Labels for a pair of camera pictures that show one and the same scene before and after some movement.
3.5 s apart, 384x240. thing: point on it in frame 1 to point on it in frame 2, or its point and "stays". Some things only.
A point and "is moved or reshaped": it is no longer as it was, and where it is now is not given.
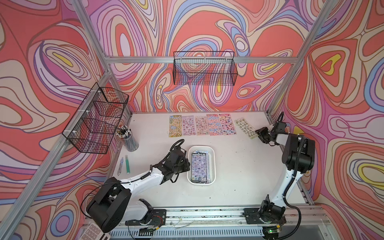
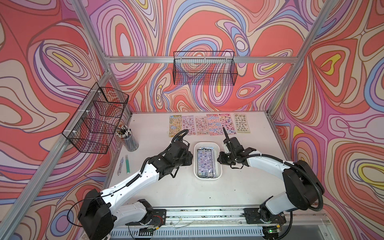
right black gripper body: x=266 y=135 to x=227 y=158
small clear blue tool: x=120 y=166 stays
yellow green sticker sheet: x=175 y=126 stays
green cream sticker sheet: x=247 y=127 is moved or reshaped
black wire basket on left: x=91 y=128 stays
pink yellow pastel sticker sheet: x=227 y=126 stays
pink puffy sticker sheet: x=188 y=125 stays
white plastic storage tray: x=213 y=167 is moved or reshaped
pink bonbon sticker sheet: x=202 y=128 stays
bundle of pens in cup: x=123 y=132 stays
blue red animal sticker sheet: x=214 y=124 stays
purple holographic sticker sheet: x=200 y=167 is moved or reshaped
